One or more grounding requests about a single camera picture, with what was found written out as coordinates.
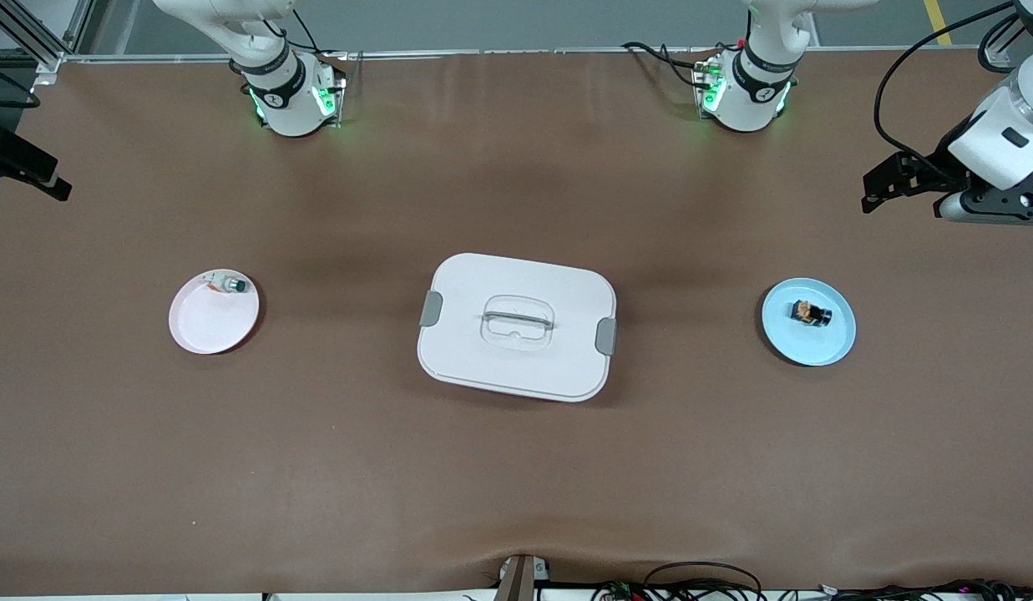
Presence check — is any orange and black switch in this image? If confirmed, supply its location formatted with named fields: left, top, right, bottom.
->
left=788, top=298, right=833, bottom=327

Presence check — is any light blue round plate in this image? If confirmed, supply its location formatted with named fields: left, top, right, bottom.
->
left=762, top=277, right=858, bottom=367

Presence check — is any pink round plate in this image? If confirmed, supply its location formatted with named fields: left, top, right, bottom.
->
left=168, top=269, right=261, bottom=356

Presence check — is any white lidded storage box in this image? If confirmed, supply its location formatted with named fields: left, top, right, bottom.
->
left=417, top=252, right=618, bottom=404

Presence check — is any brown table mat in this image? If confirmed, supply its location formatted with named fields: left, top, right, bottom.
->
left=0, top=50, right=1033, bottom=595

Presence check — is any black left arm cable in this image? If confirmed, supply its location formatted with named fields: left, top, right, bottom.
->
left=873, top=0, right=1026, bottom=172

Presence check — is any aluminium frame profile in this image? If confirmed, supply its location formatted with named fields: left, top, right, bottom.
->
left=982, top=33, right=1018, bottom=72
left=0, top=0, right=95, bottom=84

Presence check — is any black base power cable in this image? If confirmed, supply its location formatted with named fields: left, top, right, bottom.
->
left=266, top=8, right=350, bottom=59
left=621, top=40, right=711, bottom=91

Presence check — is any black cable bundle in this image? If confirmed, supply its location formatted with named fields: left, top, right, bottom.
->
left=591, top=561, right=1033, bottom=601

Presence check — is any clear lid handle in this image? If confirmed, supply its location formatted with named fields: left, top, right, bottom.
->
left=480, top=295, right=555, bottom=350

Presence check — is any aluminium camera stand profile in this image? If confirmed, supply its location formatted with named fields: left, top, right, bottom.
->
left=493, top=554, right=552, bottom=601

